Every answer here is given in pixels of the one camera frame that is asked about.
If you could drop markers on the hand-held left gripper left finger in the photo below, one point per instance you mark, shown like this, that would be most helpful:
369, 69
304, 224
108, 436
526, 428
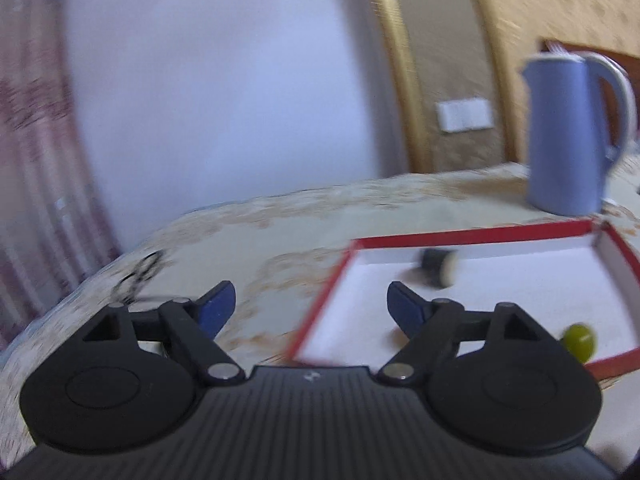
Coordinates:
217, 306

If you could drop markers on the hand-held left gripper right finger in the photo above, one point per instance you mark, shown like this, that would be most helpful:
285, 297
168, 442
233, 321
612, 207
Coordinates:
406, 305

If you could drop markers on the small eggplant piece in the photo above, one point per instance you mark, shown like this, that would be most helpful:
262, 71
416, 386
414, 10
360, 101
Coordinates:
437, 267

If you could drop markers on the red cardboard box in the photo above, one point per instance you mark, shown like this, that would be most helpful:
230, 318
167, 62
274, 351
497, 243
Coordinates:
500, 290

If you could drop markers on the green tomato with calyx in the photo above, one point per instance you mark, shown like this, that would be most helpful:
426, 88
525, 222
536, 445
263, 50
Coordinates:
580, 341

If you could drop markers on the embroidered cream tablecloth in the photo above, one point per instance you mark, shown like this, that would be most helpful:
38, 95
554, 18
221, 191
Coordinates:
250, 240

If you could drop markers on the black eyeglasses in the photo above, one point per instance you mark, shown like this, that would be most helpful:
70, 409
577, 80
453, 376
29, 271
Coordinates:
144, 266

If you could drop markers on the blue electric kettle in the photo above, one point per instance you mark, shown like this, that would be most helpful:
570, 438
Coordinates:
565, 130

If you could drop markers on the floral patterned curtain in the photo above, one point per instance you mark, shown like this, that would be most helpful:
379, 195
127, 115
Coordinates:
30, 110

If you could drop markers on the white wall switch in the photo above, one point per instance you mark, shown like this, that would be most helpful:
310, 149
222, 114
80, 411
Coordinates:
462, 115

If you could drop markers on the gold framed wall panel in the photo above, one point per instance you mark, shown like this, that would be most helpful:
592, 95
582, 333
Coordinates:
393, 35

